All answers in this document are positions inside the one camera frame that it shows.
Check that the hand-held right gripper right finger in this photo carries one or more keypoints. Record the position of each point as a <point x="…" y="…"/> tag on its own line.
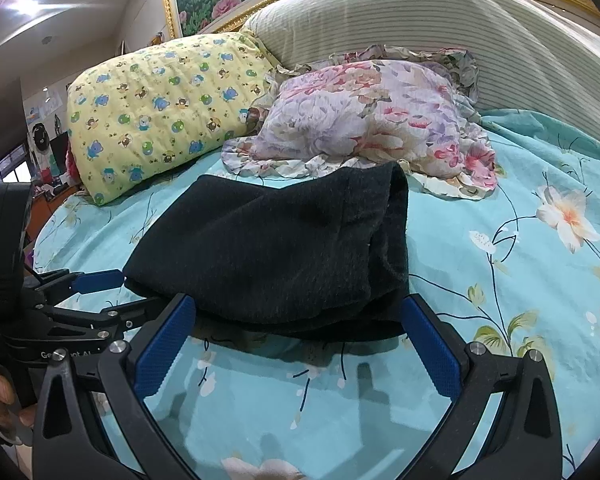
<point x="432" y="355"/>

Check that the window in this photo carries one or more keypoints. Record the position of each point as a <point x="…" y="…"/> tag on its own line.
<point x="16" y="167"/>

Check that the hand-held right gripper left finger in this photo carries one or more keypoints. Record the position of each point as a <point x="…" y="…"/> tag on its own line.
<point x="162" y="350"/>

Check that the yellow patterned pillow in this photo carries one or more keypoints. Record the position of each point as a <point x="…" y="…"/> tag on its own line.
<point x="165" y="110"/>

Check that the black pants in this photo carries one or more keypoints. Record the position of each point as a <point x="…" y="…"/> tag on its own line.
<point x="280" y="250"/>

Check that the striped padded headboard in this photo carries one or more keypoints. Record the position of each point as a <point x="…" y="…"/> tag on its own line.
<point x="455" y="25"/>

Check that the light blue floral bedsheet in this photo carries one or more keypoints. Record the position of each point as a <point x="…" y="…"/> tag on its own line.
<point x="480" y="310"/>

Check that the floral ruffled pillow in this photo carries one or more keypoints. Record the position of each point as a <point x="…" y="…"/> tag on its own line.
<point x="360" y="115"/>

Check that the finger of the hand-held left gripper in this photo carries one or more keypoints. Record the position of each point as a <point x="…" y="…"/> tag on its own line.
<point x="97" y="281"/>
<point x="120" y="316"/>

